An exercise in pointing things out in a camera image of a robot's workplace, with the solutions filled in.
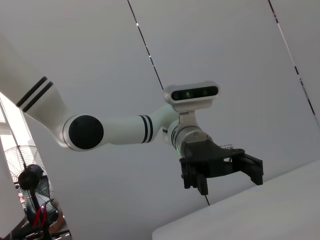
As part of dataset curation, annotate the red handled tool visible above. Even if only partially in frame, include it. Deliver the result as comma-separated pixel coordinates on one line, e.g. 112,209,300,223
33,204,49,229

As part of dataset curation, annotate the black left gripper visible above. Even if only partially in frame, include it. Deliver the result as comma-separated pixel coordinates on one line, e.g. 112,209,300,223
178,139,265,196

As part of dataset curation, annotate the black standing fan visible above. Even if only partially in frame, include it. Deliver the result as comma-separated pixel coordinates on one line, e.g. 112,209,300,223
2,144,55,226

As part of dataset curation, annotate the black office chair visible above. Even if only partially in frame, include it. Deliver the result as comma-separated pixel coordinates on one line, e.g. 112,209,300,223
14,174,71,240

